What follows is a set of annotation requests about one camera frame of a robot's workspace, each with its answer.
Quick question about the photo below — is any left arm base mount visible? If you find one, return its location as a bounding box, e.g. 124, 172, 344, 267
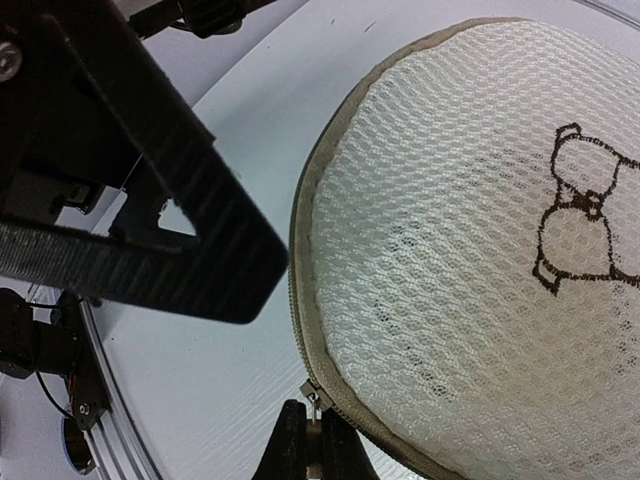
1, 288, 109, 431

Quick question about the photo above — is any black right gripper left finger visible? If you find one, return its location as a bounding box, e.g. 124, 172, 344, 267
252, 400, 307, 480

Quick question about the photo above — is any aluminium table rail frame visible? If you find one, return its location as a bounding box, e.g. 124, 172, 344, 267
85, 1, 639, 479

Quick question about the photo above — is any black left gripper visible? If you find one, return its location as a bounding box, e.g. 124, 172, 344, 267
1, 1, 287, 324

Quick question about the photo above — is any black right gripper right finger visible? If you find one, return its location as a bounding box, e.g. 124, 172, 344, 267
321, 410, 380, 480

